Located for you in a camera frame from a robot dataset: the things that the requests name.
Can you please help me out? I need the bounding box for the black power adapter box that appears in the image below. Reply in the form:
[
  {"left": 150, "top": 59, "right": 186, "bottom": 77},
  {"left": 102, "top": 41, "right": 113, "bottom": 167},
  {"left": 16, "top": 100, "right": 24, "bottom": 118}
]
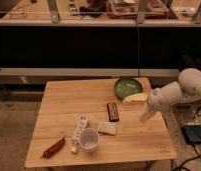
[{"left": 181, "top": 125, "right": 201, "bottom": 144}]

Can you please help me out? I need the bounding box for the white sponge block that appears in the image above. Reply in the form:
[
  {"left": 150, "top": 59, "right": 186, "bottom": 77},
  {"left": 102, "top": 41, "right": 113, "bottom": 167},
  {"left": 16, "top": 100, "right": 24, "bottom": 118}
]
[{"left": 97, "top": 122, "right": 117, "bottom": 135}]

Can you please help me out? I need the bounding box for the red-brown snack bar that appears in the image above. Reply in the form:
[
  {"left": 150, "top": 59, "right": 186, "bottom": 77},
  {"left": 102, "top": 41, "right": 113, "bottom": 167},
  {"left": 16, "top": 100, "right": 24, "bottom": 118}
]
[{"left": 42, "top": 138, "right": 65, "bottom": 159}]

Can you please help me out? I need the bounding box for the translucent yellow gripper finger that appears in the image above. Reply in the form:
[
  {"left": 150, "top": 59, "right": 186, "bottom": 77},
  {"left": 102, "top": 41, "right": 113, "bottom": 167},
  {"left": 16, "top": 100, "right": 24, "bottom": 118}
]
[
  {"left": 140, "top": 107, "right": 155, "bottom": 122},
  {"left": 123, "top": 93, "right": 148, "bottom": 103}
]

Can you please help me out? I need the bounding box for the white ceramic cup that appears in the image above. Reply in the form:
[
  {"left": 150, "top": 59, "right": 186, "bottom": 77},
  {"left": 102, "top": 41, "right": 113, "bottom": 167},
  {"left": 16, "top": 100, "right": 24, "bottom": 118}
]
[{"left": 79, "top": 128, "right": 99, "bottom": 152}]

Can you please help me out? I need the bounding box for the dark brown chocolate bar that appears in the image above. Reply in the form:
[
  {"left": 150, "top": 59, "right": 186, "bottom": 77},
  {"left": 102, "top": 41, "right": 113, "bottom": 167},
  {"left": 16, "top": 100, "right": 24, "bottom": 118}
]
[{"left": 107, "top": 103, "right": 119, "bottom": 122}]

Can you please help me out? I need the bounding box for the green ceramic bowl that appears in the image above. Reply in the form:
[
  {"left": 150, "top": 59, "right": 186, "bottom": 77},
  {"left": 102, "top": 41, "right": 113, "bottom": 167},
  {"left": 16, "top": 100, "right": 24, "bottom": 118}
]
[{"left": 114, "top": 78, "right": 143, "bottom": 99}]

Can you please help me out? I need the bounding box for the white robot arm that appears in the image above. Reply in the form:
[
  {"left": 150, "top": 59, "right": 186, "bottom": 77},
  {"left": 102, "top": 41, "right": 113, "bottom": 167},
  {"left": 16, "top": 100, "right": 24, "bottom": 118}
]
[{"left": 122, "top": 68, "right": 201, "bottom": 122}]

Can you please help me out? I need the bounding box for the wooden table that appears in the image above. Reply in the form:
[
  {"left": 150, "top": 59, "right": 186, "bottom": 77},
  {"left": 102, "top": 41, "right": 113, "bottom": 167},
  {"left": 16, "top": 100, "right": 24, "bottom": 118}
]
[{"left": 25, "top": 79, "right": 177, "bottom": 168}]

